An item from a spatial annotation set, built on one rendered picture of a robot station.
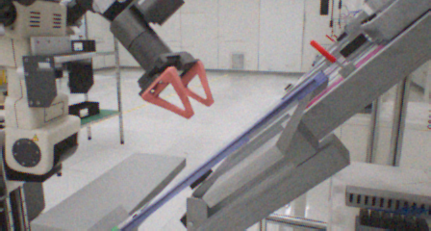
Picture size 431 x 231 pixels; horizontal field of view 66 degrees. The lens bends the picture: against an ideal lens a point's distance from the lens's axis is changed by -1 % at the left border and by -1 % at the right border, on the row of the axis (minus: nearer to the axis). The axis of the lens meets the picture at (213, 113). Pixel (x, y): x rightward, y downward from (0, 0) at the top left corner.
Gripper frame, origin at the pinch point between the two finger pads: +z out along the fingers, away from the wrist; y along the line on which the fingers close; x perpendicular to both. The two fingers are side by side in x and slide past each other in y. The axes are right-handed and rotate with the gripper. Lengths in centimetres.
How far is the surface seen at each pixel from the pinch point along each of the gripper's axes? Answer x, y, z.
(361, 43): -27, 50, 13
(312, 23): -19, 897, -44
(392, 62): -26.8, 14.2, 16.1
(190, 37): 256, 908, -261
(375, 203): -2, 45, 50
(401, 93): -28, 84, 39
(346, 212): 5, 42, 46
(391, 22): -31.4, 18.2, 11.1
